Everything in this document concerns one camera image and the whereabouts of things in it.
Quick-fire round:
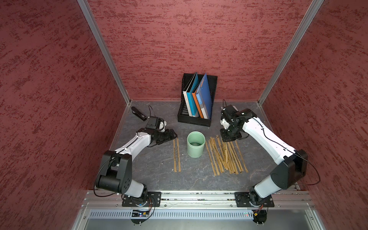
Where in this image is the paper straw twelfth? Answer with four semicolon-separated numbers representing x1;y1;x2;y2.
228;142;239;174

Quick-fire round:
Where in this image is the paper straw eleventh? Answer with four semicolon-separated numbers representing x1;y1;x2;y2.
214;135;229;171

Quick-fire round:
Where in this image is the green metal cup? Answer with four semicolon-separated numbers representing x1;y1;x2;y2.
186;131;206;158

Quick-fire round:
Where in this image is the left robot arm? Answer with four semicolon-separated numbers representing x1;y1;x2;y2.
95;117;177;206

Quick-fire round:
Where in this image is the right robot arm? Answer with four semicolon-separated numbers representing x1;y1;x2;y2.
220;105;308;207

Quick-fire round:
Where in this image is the black mesh file holder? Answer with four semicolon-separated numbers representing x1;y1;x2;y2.
177;75;218;127

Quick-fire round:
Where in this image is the black stapler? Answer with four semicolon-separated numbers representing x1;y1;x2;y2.
131;106;147;121

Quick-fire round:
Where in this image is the orange book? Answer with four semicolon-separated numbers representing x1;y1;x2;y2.
192;85;204;118

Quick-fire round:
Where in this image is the blue folder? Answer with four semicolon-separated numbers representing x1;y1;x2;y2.
198;74;212;119

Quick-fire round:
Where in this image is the teal book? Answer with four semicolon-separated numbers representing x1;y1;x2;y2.
192;73;199;117

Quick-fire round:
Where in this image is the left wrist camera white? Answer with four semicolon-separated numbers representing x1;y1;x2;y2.
157;118;167;132

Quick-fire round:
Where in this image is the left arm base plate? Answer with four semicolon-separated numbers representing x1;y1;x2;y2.
121;192;162;208

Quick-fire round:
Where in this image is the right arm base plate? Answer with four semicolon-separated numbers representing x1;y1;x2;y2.
234;192;275;208

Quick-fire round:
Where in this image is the aluminium front rail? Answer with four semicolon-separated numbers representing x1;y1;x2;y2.
81;190;316;210

